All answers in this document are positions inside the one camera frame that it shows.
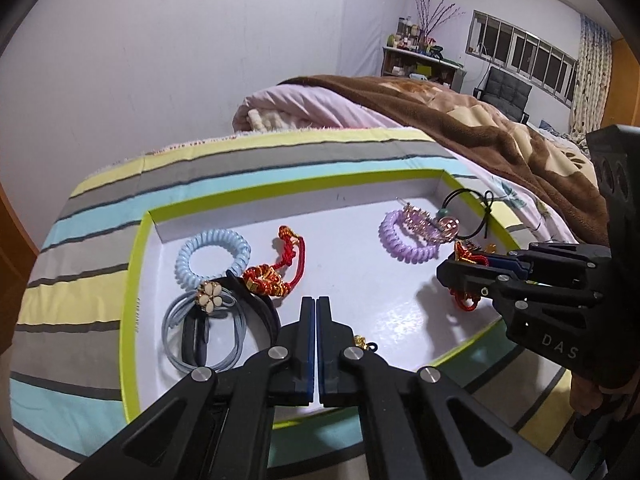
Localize brown fleece blanket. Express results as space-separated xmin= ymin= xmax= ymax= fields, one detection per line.
xmin=277 ymin=75 xmax=612 ymax=247

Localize grey hair tie with flower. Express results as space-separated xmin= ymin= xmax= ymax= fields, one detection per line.
xmin=162 ymin=282 xmax=248 ymax=374

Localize person's right hand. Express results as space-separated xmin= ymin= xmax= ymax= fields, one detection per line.
xmin=569 ymin=375 xmax=640 ymax=442

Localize rose gold chain bracelet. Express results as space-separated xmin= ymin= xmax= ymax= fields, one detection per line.
xmin=396 ymin=199 xmax=459 ymax=242

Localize cluttered desk shelf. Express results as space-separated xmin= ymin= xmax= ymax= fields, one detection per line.
xmin=382 ymin=45 xmax=467 ymax=94

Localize pink quilt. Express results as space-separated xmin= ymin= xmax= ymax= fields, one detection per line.
xmin=232 ymin=85 xmax=581 ymax=245

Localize black hair tie with charm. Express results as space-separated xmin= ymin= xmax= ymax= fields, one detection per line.
xmin=436 ymin=187 xmax=502 ymax=242

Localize wooden wardrobe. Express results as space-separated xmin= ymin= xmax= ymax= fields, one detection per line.
xmin=600 ymin=35 xmax=640 ymax=132

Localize light blue spiral hair tie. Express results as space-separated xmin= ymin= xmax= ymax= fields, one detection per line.
xmin=175 ymin=229 xmax=252 ymax=291

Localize wooden door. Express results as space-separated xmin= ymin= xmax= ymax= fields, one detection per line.
xmin=0 ymin=182 xmax=40 ymax=361

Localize black watch band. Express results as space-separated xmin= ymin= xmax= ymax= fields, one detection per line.
xmin=181 ymin=270 xmax=283 ymax=367

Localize lime green shallow box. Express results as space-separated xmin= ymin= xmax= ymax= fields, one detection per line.
xmin=119 ymin=169 xmax=526 ymax=428

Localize dark grey chair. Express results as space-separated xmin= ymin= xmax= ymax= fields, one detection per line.
xmin=472 ymin=66 xmax=534 ymax=124

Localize red cord bracelet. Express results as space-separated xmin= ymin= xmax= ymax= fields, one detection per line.
xmin=447 ymin=240 xmax=497 ymax=312

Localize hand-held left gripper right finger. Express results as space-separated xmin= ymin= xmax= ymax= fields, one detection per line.
xmin=318 ymin=297 xmax=566 ymax=480

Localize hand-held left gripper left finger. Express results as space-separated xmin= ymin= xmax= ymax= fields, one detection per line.
xmin=65 ymin=297 xmax=317 ymax=480

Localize purple branches in vase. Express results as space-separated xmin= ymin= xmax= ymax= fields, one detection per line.
xmin=414 ymin=0 xmax=462 ymax=52

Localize barred window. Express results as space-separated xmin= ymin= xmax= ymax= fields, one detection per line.
xmin=465 ymin=9 xmax=581 ymax=109

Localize patterned curtain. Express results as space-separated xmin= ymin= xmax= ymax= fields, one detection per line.
xmin=570 ymin=14 xmax=614 ymax=137

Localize purple spiral hair tie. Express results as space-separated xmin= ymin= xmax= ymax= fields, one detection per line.
xmin=378 ymin=211 xmax=442 ymax=265

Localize striped blanket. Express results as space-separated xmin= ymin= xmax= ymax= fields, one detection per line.
xmin=9 ymin=126 xmax=576 ymax=471

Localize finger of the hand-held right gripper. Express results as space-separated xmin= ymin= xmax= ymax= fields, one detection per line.
xmin=436 ymin=259 xmax=527 ymax=305
xmin=451 ymin=242 xmax=535 ymax=280

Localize red braided bracelet gold beads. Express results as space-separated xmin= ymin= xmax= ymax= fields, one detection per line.
xmin=242 ymin=225 xmax=307 ymax=302

